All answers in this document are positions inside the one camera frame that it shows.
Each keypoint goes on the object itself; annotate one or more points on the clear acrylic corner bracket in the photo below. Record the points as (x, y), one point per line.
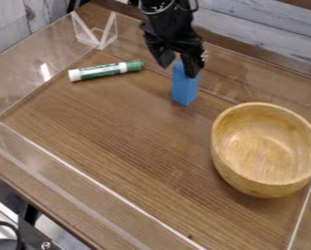
(93, 36)

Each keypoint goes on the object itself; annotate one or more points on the blue rectangular block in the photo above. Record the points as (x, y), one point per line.
(185, 87)

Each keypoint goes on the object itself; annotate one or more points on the green and white marker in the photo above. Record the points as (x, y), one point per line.
(105, 70)

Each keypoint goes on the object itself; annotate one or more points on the brown wooden bowl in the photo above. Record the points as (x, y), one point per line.
(260, 146)

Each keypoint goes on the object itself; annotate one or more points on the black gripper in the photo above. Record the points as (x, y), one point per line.
(169, 34)

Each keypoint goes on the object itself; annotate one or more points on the black metal base plate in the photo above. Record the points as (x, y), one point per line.
(35, 240)

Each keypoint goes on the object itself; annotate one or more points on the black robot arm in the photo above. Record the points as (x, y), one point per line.
(161, 5)

